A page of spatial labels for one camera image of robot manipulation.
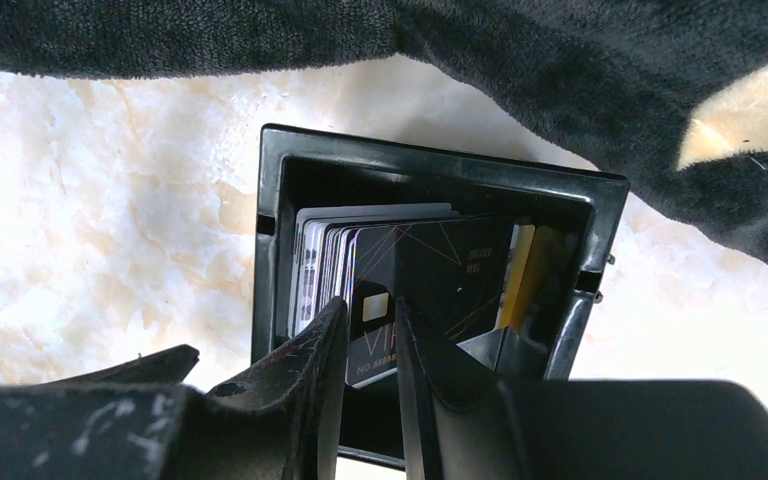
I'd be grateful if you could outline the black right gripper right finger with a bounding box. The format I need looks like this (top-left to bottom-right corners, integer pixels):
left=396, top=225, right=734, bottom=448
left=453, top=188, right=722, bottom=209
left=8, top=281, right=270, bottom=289
left=395, top=299, right=768, bottom=479

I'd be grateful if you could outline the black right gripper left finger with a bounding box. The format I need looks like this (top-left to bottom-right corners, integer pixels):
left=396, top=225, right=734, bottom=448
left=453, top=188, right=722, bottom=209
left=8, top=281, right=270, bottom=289
left=0, top=298, right=348, bottom=479

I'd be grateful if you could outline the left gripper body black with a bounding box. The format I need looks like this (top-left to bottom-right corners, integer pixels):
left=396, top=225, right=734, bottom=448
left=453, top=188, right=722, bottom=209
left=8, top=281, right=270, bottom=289
left=0, top=344, right=201, bottom=389

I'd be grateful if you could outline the stack of cards in holder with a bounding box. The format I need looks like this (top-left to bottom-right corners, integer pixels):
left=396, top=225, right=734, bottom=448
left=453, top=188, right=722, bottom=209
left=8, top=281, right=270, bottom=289
left=287, top=201, right=538, bottom=339

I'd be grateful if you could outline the black card holder box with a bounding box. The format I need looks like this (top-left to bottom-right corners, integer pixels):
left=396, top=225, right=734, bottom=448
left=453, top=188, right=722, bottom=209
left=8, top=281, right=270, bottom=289
left=251, top=123, right=632, bottom=472

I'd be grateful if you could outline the black pillow with cream flowers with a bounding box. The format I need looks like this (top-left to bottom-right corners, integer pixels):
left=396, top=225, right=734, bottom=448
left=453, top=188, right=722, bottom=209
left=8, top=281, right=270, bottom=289
left=0, top=1, right=768, bottom=264

